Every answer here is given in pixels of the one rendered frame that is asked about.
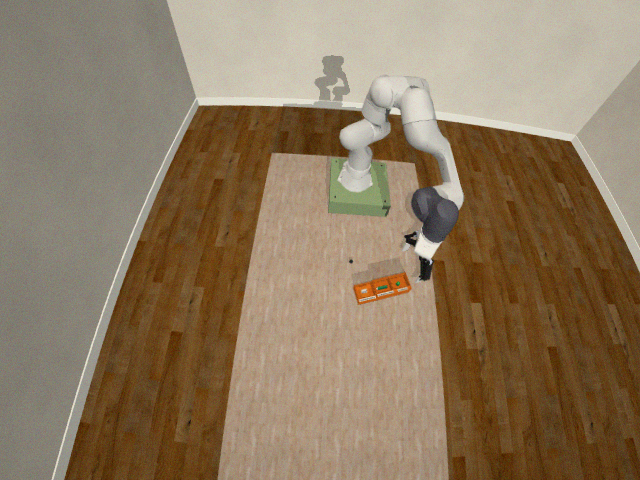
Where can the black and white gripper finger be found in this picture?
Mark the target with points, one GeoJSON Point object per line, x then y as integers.
{"type": "Point", "coordinates": [409, 241]}
{"type": "Point", "coordinates": [425, 269]}

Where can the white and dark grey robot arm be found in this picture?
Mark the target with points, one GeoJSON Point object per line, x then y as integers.
{"type": "Point", "coordinates": [433, 206]}

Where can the orange three-bin rack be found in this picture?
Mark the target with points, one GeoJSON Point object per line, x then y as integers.
{"type": "Point", "coordinates": [392, 290]}

